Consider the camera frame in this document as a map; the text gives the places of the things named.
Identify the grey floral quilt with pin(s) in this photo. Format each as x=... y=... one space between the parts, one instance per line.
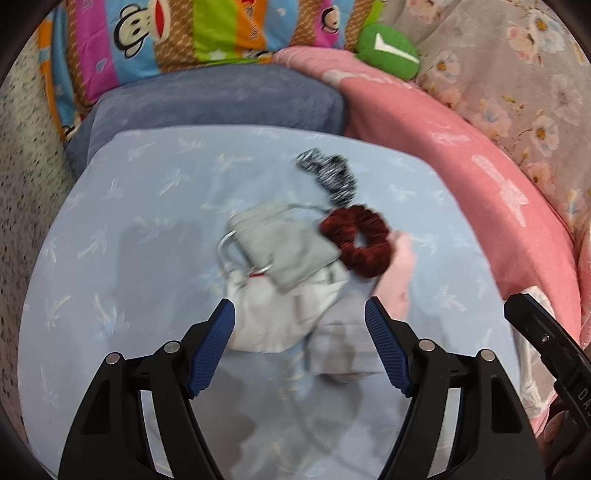
x=514 y=71

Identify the dark blue plush pillow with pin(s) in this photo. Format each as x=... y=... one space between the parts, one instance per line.
x=243 y=94

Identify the pink tissue paper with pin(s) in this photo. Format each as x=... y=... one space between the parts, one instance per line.
x=393 y=287

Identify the right hand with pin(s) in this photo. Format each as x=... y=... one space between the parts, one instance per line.
x=556 y=428

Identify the colourful monkey print quilt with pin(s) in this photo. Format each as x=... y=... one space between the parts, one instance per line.
x=88 y=47

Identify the white crumpled cloth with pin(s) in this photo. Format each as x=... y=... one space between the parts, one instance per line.
x=322 y=312

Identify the pink bow print blanket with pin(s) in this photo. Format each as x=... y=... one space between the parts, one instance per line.
x=525 y=240

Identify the white speckled bedsheet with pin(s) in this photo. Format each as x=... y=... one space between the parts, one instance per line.
x=35 y=180

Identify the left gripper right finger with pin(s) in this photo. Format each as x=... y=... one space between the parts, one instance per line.
x=493 y=438

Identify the white lined trash bin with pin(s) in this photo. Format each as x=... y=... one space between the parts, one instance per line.
x=536 y=382

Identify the grey cloth pouch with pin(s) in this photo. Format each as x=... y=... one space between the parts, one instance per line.
x=278 y=243

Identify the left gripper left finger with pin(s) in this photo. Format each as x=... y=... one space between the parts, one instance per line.
x=108 y=438

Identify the green round checkmark cushion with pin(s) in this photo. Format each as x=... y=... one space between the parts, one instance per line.
x=386 y=49

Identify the dark red velvet scrunchie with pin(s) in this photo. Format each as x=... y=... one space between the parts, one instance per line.
x=362 y=237

